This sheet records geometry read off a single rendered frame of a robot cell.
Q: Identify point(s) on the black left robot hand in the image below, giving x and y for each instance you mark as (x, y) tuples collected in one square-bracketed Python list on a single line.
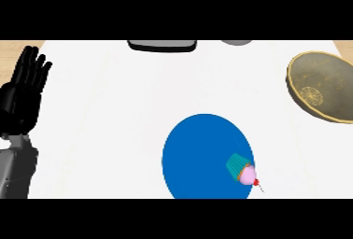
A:
[(21, 93)]

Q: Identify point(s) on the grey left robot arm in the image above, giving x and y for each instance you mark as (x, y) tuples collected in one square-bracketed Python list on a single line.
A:
[(17, 165)]

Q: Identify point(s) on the blue plate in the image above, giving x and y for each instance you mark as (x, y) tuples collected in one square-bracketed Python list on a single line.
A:
[(203, 149)]

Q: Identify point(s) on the olive bowl with gold rim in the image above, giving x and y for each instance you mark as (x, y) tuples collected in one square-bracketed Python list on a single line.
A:
[(321, 87)]

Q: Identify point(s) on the grey appliance with black base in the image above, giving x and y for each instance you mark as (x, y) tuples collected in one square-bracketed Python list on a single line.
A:
[(162, 45)]

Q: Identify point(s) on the grey rounded object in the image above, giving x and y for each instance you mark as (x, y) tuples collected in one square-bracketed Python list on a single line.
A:
[(237, 42)]

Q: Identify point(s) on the pink cupcake with teal wrapper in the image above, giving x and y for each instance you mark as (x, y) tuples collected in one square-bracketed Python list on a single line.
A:
[(241, 169)]

